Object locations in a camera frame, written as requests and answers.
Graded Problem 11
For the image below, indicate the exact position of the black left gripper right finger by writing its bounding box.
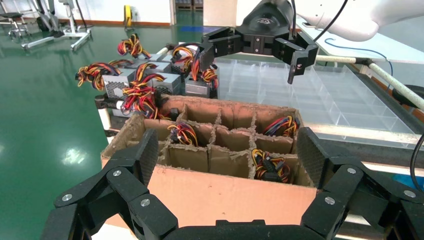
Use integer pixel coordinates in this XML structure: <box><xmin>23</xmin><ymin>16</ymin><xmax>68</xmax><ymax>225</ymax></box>
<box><xmin>296</xmin><ymin>126</ymin><xmax>424</xmax><ymax>240</ymax></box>

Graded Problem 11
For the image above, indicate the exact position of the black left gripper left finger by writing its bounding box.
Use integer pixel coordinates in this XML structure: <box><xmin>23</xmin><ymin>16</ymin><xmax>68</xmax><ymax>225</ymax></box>
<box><xmin>39</xmin><ymin>128</ymin><xmax>180</xmax><ymax>240</ymax></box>

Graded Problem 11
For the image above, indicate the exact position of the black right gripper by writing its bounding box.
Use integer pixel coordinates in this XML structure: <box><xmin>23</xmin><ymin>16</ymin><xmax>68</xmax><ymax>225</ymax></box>
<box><xmin>198</xmin><ymin>0</ymin><xmax>319</xmax><ymax>85</ymax></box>

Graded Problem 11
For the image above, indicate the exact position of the multicoloured power supply wire harness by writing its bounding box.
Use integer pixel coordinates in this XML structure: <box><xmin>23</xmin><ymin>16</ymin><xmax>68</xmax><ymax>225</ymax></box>
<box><xmin>107</xmin><ymin>58</ymin><xmax>135</xmax><ymax>67</ymax></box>
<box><xmin>132</xmin><ymin>62</ymin><xmax>160</xmax><ymax>90</ymax></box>
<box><xmin>171</xmin><ymin>45</ymin><xmax>197</xmax><ymax>73</ymax></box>
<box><xmin>119</xmin><ymin>73</ymin><xmax>181</xmax><ymax>122</ymax></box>
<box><xmin>191</xmin><ymin>49</ymin><xmax>220</xmax><ymax>90</ymax></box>
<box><xmin>75</xmin><ymin>62</ymin><xmax>122</xmax><ymax>92</ymax></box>
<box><xmin>117</xmin><ymin>33</ymin><xmax>152</xmax><ymax>60</ymax></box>
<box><xmin>167</xmin><ymin>121</ymin><xmax>200</xmax><ymax>147</ymax></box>
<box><xmin>251</xmin><ymin>149</ymin><xmax>292</xmax><ymax>184</ymax></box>
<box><xmin>263</xmin><ymin>115</ymin><xmax>301</xmax><ymax>138</ymax></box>

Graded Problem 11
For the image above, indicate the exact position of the blue plastic item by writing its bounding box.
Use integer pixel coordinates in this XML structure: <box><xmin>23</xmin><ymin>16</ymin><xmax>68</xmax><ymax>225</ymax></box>
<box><xmin>394</xmin><ymin>173</ymin><xmax>424</xmax><ymax>194</ymax></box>

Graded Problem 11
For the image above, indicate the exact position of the grey computer power supply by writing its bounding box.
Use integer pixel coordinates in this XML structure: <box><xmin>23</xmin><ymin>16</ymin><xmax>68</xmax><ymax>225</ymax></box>
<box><xmin>117</xmin><ymin>59</ymin><xmax>142</xmax><ymax>71</ymax></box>
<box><xmin>184</xmin><ymin>77</ymin><xmax>214</xmax><ymax>99</ymax></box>
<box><xmin>134</xmin><ymin>61</ymin><xmax>172</xmax><ymax>76</ymax></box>
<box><xmin>145</xmin><ymin>73</ymin><xmax>182</xmax><ymax>97</ymax></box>
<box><xmin>162</xmin><ymin>54</ymin><xmax>191</xmax><ymax>80</ymax></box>
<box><xmin>137</xmin><ymin>52</ymin><xmax>165</xmax><ymax>64</ymax></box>
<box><xmin>101</xmin><ymin>67</ymin><xmax>137</xmax><ymax>100</ymax></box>

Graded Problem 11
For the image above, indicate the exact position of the black pipe corner clamp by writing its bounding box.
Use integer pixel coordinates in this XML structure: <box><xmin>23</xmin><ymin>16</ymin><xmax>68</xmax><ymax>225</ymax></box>
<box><xmin>94</xmin><ymin>94</ymin><xmax>125</xmax><ymax>111</ymax></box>

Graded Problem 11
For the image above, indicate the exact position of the clear plastic compartment tray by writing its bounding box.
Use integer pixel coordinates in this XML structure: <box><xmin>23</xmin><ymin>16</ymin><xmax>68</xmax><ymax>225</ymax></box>
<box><xmin>216</xmin><ymin>58</ymin><xmax>415</xmax><ymax>142</ymax></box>

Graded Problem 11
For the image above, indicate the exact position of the brown divided cardboard box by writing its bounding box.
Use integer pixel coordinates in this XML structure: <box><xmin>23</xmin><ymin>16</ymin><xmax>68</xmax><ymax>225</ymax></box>
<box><xmin>100</xmin><ymin>94</ymin><xmax>319</xmax><ymax>229</ymax></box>

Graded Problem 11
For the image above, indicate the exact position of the black round seat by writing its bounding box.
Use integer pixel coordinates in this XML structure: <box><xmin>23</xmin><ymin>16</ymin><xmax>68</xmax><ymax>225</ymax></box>
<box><xmin>392</xmin><ymin>84</ymin><xmax>424</xmax><ymax>110</ymax></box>

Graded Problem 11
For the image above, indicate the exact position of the black pipe joint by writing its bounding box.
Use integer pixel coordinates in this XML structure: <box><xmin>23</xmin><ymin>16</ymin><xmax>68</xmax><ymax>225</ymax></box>
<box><xmin>355</xmin><ymin>57</ymin><xmax>375</xmax><ymax>68</ymax></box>

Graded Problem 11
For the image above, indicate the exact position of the white office table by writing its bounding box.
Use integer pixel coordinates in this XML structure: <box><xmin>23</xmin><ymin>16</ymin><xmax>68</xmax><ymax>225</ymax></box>
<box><xmin>296</xmin><ymin>18</ymin><xmax>424</xmax><ymax>65</ymax></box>

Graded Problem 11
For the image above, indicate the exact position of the grey metal floor stand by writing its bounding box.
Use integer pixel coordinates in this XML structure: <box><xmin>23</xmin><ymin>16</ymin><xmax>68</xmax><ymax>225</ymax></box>
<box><xmin>21</xmin><ymin>0</ymin><xmax>94</xmax><ymax>52</ymax></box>

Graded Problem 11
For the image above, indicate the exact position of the black wheeled equipment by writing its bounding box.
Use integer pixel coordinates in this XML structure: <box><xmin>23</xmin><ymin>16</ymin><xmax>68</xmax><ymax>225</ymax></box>
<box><xmin>31</xmin><ymin>0</ymin><xmax>65</xmax><ymax>38</ymax></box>

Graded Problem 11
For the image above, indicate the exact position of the black seat metal chair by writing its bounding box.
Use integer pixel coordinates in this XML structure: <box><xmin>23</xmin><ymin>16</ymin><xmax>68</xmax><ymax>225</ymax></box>
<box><xmin>0</xmin><ymin>0</ymin><xmax>31</xmax><ymax>39</ymax></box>

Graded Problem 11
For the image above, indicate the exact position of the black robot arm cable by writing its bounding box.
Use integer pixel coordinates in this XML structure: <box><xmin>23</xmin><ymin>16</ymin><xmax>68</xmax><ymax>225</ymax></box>
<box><xmin>290</xmin><ymin>0</ymin><xmax>298</xmax><ymax>37</ymax></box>
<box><xmin>312</xmin><ymin>0</ymin><xmax>349</xmax><ymax>43</ymax></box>

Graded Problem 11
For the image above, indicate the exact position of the black hanging cable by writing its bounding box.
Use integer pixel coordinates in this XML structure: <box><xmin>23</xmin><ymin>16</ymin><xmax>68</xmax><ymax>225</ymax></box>
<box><xmin>409</xmin><ymin>132</ymin><xmax>424</xmax><ymax>193</ymax></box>

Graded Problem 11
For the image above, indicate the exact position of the thin blue cable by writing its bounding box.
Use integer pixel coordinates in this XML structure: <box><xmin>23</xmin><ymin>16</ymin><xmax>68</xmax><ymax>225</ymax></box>
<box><xmin>324</xmin><ymin>38</ymin><xmax>394</xmax><ymax>78</ymax></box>

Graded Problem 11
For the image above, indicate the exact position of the yellow hose reel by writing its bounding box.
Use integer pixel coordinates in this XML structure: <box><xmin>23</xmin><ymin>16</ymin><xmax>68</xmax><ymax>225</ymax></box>
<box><xmin>123</xmin><ymin>4</ymin><xmax>133</xmax><ymax>29</ymax></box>

